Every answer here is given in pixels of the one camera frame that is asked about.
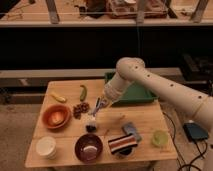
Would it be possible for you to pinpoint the purple bowl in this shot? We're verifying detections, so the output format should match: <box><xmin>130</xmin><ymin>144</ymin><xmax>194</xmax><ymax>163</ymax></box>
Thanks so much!
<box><xmin>75</xmin><ymin>134</ymin><xmax>103</xmax><ymax>163</ymax></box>

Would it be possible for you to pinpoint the brown grape bunch toy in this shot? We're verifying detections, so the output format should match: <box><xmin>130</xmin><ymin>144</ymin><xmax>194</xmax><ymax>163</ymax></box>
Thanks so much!
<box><xmin>73</xmin><ymin>102</ymin><xmax>90</xmax><ymax>119</ymax></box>

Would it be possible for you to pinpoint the white cup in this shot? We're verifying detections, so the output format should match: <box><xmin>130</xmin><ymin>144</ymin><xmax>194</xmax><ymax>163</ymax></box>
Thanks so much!
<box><xmin>36</xmin><ymin>136</ymin><xmax>56</xmax><ymax>159</ymax></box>

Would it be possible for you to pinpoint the black small bowl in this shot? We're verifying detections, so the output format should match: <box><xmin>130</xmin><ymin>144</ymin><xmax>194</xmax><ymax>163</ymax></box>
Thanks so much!
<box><xmin>118</xmin><ymin>148</ymin><xmax>132</xmax><ymax>158</ymax></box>

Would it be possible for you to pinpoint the black foot pedal box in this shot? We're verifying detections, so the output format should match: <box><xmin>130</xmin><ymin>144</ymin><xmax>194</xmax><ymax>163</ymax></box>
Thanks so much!
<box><xmin>183</xmin><ymin>122</ymin><xmax>209</xmax><ymax>142</ymax></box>

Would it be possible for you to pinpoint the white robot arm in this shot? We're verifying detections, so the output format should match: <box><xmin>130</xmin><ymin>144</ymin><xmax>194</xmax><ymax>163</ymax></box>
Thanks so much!
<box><xmin>100</xmin><ymin>57</ymin><xmax>213</xmax><ymax>171</ymax></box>

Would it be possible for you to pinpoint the wooden spoon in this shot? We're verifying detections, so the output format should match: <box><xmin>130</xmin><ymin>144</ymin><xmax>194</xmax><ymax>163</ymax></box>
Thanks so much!
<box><xmin>104</xmin><ymin>115</ymin><xmax>125</xmax><ymax>137</ymax></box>

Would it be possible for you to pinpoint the black white dish brush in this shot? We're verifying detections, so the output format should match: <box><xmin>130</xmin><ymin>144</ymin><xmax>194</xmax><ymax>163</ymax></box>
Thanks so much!
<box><xmin>85</xmin><ymin>97</ymin><xmax>102</xmax><ymax>134</ymax></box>

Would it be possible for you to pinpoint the green tray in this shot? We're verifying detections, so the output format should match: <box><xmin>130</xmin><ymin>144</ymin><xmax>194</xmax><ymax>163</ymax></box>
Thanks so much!
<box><xmin>104</xmin><ymin>72</ymin><xmax>157</xmax><ymax>105</ymax></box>

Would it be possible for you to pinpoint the orange fruit in bowl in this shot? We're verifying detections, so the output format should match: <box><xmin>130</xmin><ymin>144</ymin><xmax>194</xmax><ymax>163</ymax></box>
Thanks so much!
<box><xmin>51</xmin><ymin>112</ymin><xmax>64</xmax><ymax>125</ymax></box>

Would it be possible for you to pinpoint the yellow banana toy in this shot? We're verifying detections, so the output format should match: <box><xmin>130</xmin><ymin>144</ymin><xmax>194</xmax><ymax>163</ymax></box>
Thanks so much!
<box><xmin>51</xmin><ymin>94</ymin><xmax>67</xmax><ymax>103</ymax></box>

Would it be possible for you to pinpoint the striped brown white towel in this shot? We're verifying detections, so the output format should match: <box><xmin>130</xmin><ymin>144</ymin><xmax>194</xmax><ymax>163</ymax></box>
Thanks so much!
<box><xmin>108</xmin><ymin>134</ymin><xmax>138</xmax><ymax>154</ymax></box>

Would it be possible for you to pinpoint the blue sponge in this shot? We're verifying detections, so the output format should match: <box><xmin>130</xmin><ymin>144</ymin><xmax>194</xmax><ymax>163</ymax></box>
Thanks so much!
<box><xmin>122</xmin><ymin>122</ymin><xmax>142</xmax><ymax>142</ymax></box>

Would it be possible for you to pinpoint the green small cup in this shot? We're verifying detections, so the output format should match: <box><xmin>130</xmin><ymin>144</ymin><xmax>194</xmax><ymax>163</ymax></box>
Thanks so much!
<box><xmin>152</xmin><ymin>130</ymin><xmax>168</xmax><ymax>147</ymax></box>

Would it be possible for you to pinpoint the black cable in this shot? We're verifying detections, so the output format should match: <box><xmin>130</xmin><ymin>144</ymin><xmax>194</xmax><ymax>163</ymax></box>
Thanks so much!
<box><xmin>163</xmin><ymin>111</ymin><xmax>213</xmax><ymax>171</ymax></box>

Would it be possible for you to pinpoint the green pepper toy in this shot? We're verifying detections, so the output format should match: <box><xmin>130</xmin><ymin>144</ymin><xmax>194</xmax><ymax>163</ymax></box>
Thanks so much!
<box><xmin>80</xmin><ymin>85</ymin><xmax>87</xmax><ymax>102</ymax></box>

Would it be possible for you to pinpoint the orange bowl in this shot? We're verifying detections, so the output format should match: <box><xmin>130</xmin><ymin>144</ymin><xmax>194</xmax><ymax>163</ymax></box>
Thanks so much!
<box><xmin>42</xmin><ymin>105</ymin><xmax>71</xmax><ymax>129</ymax></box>

